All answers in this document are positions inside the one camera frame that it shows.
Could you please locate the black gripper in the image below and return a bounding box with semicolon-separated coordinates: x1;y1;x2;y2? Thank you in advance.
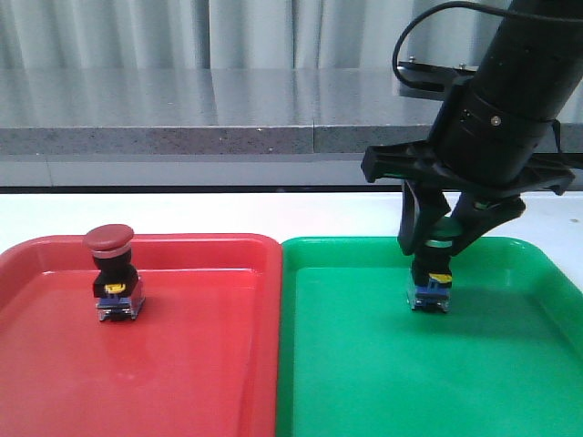
361;84;575;257

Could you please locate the green mushroom push button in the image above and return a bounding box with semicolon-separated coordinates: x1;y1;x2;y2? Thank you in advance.
407;217;461;313

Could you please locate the red mushroom push button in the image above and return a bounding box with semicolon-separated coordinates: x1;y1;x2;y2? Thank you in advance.
83;224;145;321

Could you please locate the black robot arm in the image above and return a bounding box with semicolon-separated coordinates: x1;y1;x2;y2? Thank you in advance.
361;1;582;255

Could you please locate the green plastic tray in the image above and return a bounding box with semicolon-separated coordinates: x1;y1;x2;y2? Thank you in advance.
276;238;582;436

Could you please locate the red plastic tray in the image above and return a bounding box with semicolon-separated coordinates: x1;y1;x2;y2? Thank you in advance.
1;234;281;436

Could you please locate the grey stone counter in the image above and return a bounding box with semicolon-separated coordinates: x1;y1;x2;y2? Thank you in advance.
0;65;583;193

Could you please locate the grey pleated curtain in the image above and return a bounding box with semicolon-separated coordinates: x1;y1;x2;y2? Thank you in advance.
0;0;544;71

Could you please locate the black wrist camera mount plate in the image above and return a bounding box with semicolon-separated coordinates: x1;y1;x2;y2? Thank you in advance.
396;60;477;93

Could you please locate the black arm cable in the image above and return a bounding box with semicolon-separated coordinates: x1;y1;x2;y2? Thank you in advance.
392;0;583;90

